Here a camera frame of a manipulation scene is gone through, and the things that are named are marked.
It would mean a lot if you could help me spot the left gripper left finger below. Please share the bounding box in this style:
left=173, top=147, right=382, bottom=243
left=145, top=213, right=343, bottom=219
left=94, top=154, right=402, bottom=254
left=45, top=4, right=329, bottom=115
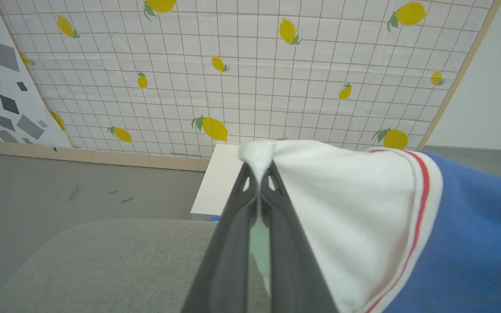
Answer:
left=181, top=163, right=260, bottom=313

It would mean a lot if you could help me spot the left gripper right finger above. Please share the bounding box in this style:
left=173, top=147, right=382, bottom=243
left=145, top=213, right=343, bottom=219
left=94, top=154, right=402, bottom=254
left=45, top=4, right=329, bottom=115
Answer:
left=260, top=161, right=338, bottom=313

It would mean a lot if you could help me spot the blue and white shirt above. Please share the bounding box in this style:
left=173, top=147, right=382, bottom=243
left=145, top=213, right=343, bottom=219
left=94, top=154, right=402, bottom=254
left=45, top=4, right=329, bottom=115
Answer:
left=210, top=139, right=501, bottom=313

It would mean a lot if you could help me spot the white box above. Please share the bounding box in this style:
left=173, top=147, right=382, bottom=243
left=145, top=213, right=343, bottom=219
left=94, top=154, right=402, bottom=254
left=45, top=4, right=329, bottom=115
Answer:
left=190, top=143, right=255, bottom=216

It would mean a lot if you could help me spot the grey fabric sofa cushion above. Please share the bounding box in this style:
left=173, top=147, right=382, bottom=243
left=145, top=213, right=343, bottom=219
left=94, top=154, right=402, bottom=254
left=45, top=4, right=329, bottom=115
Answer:
left=0, top=219, right=273, bottom=313

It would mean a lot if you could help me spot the lemon print partition panel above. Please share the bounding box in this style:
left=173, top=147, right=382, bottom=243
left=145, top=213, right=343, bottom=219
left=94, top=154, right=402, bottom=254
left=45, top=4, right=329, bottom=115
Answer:
left=0, top=0, right=501, bottom=172

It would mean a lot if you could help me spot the grey diamond print panel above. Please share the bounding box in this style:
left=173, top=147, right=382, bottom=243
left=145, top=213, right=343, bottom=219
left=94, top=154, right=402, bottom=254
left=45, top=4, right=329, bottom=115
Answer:
left=0, top=0, right=73, bottom=153

